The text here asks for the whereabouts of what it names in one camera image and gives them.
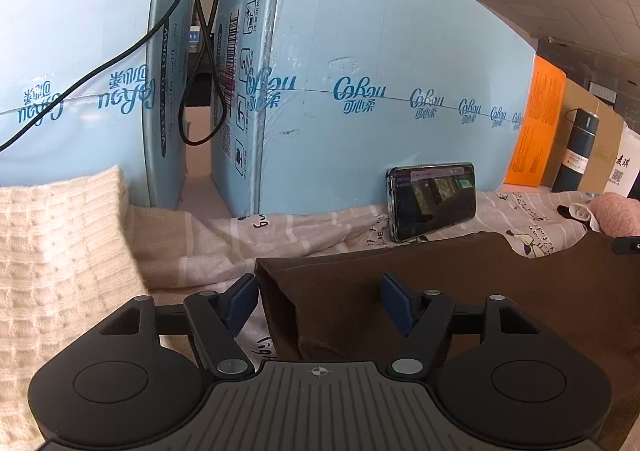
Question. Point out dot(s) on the brown cardboard box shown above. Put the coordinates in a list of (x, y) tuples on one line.
[(605, 140)]

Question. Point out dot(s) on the white paper sign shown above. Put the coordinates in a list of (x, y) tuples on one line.
[(626, 165)]

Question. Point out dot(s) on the brown leather jacket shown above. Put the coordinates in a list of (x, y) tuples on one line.
[(329, 308)]

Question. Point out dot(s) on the pink striped cartoon bedsheet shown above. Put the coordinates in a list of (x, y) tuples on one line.
[(178, 255)]

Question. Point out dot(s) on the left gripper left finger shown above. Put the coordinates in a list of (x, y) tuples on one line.
[(215, 320)]

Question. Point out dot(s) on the pink knitted garment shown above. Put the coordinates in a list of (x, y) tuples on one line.
[(617, 216)]

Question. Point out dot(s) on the black smartphone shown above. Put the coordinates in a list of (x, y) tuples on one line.
[(427, 198)]

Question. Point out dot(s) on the cream knitted sweater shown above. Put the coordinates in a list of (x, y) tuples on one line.
[(65, 265)]

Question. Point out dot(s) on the large light blue carton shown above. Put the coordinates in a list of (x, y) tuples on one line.
[(325, 96)]

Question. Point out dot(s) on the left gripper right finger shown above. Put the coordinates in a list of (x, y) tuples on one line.
[(423, 320)]

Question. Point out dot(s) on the orange cardboard box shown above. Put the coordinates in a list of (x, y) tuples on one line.
[(537, 129)]

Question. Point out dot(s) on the dark blue thermos bottle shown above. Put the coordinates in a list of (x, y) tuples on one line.
[(578, 149)]

